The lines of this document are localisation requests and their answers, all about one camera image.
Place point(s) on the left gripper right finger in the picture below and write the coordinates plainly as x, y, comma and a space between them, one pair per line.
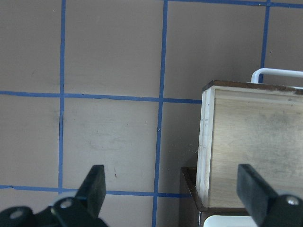
267, 207

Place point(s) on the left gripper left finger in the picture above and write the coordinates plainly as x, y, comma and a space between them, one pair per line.
80, 210

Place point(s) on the wooden drawer with white handle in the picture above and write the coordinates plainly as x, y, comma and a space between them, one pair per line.
249, 123

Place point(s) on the white plastic tray box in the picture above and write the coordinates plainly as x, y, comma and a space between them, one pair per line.
229, 221

